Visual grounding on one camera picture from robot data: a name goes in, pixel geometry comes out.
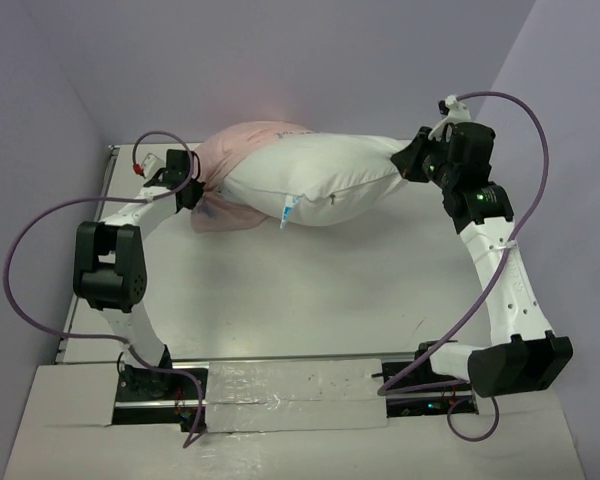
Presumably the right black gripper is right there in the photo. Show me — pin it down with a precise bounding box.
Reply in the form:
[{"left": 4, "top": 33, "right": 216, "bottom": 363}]
[{"left": 395, "top": 124, "right": 462, "bottom": 189}]

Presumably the blue and pink printed pillowcase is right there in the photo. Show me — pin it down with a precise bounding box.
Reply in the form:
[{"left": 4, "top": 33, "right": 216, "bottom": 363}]
[{"left": 190, "top": 121, "right": 311, "bottom": 234}]

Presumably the white pillow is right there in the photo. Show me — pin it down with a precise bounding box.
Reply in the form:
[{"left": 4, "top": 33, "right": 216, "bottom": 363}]
[{"left": 221, "top": 133, "right": 407, "bottom": 227}]

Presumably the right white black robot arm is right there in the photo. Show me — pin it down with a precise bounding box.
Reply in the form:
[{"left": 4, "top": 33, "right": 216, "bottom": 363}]
[{"left": 384, "top": 121, "right": 573, "bottom": 398}]

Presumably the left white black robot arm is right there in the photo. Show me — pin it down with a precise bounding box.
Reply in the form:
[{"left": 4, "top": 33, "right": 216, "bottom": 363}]
[{"left": 73, "top": 149, "right": 204, "bottom": 399}]

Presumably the blue white pillow tag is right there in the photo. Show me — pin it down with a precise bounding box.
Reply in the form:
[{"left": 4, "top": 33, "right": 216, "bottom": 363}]
[{"left": 280, "top": 195, "right": 302, "bottom": 229}]

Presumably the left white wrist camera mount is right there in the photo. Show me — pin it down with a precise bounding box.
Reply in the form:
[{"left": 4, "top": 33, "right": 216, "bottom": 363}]
[{"left": 133, "top": 153, "right": 166, "bottom": 179}]

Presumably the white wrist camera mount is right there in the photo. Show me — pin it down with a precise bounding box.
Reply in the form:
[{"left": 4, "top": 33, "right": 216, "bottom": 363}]
[
  {"left": 428, "top": 95, "right": 472, "bottom": 140},
  {"left": 133, "top": 153, "right": 166, "bottom": 179}
]

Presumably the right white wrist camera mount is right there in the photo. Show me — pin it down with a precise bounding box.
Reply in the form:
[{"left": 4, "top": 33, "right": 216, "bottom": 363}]
[{"left": 428, "top": 95, "right": 472, "bottom": 140}]

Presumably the silver base mounting rail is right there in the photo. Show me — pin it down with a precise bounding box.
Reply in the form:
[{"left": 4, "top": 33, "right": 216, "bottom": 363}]
[{"left": 112, "top": 357, "right": 476, "bottom": 434}]

